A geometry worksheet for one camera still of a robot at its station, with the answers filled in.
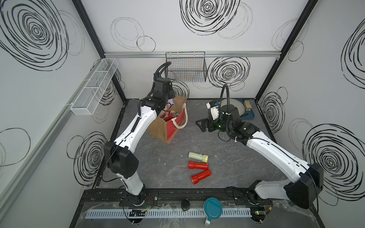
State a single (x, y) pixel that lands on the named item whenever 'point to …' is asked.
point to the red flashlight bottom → (195, 178)
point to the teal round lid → (213, 209)
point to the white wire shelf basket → (87, 101)
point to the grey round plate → (240, 107)
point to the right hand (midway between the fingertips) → (202, 120)
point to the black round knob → (185, 204)
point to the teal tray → (251, 114)
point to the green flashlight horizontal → (198, 156)
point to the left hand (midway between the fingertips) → (168, 88)
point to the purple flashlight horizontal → (170, 100)
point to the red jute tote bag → (175, 117)
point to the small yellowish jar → (247, 105)
